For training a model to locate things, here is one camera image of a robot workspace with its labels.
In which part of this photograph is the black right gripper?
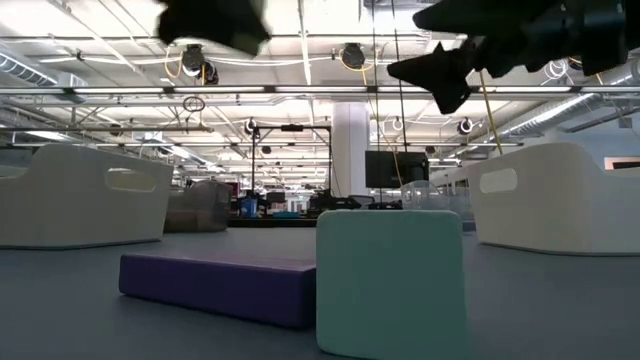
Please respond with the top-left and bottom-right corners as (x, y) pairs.
(386, 0), (584, 116)

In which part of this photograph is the small teal cube block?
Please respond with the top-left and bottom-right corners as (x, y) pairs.
(314, 208), (470, 360)

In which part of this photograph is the purple rectangular block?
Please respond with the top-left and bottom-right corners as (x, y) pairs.
(118, 250), (319, 331)

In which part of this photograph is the black monitor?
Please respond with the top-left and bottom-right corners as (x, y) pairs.
(363, 149), (431, 190)

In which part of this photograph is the white pillar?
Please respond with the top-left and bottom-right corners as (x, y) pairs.
(330, 101), (372, 199)

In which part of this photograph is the clear plastic bin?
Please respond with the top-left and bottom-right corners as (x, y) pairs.
(399, 179), (474, 233)

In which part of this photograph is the dark grey plastic bin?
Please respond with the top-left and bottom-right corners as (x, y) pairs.
(163, 179), (235, 235)

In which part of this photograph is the white plastic bin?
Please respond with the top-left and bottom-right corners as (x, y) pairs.
(465, 141), (640, 258)
(0, 142), (175, 251)

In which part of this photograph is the black robot equipment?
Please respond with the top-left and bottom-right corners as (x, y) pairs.
(306, 191), (364, 214)

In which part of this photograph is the tan framed dark panel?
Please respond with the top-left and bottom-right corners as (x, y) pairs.
(603, 155), (640, 172)

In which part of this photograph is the black cable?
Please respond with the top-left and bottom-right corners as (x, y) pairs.
(370, 0), (382, 154)
(389, 0), (409, 154)

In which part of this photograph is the yellow cable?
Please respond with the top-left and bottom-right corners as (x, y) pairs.
(477, 71), (505, 157)

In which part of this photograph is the black frame stand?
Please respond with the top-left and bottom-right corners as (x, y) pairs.
(250, 123), (334, 202)

